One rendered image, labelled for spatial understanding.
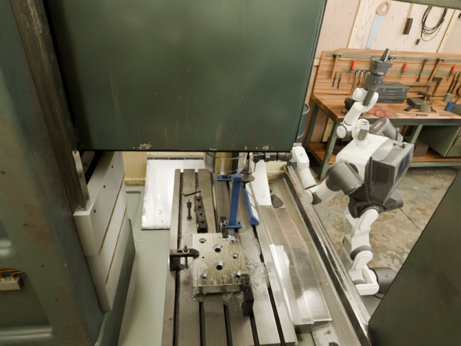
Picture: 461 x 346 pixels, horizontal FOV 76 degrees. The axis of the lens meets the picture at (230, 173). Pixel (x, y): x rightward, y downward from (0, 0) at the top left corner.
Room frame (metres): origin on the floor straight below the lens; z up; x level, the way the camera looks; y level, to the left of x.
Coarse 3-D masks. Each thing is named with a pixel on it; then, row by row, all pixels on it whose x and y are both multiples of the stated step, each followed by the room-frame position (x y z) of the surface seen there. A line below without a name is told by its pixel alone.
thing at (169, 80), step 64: (64, 0) 0.75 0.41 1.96; (128, 0) 0.78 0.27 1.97; (192, 0) 0.80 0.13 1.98; (256, 0) 0.82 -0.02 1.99; (320, 0) 0.85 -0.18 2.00; (64, 64) 0.75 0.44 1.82; (128, 64) 0.77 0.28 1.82; (192, 64) 0.80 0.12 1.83; (256, 64) 0.83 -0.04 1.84; (128, 128) 0.77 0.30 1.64; (192, 128) 0.80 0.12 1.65; (256, 128) 0.83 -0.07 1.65
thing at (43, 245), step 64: (0, 0) 0.60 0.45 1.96; (0, 64) 0.54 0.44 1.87; (0, 128) 0.52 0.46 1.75; (64, 128) 0.65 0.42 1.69; (0, 192) 0.51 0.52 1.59; (64, 192) 0.63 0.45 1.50; (0, 256) 0.50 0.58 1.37; (64, 256) 0.53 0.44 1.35; (128, 256) 1.04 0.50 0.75; (0, 320) 0.52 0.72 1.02; (64, 320) 0.51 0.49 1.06
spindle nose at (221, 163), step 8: (208, 152) 0.89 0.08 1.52; (216, 152) 0.87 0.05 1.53; (224, 152) 0.86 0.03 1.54; (232, 152) 0.87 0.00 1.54; (240, 152) 0.88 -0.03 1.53; (208, 160) 0.89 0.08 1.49; (216, 160) 0.87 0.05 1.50; (224, 160) 0.86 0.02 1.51; (232, 160) 0.87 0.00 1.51; (240, 160) 0.89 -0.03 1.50; (208, 168) 0.89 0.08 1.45; (216, 168) 0.87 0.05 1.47; (224, 168) 0.86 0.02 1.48; (232, 168) 0.87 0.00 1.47; (240, 168) 0.89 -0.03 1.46
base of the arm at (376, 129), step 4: (380, 120) 1.54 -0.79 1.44; (384, 120) 1.51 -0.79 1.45; (388, 120) 1.50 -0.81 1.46; (376, 124) 1.53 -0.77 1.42; (380, 124) 1.50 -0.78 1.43; (384, 124) 1.48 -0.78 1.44; (388, 124) 1.48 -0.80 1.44; (372, 128) 1.52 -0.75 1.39; (376, 128) 1.49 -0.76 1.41; (380, 128) 1.47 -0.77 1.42; (384, 128) 1.46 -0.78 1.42; (368, 132) 1.51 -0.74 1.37; (372, 132) 1.49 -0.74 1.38; (376, 132) 1.46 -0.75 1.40; (380, 132) 1.45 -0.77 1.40; (384, 136) 1.45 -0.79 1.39; (400, 140) 1.47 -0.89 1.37
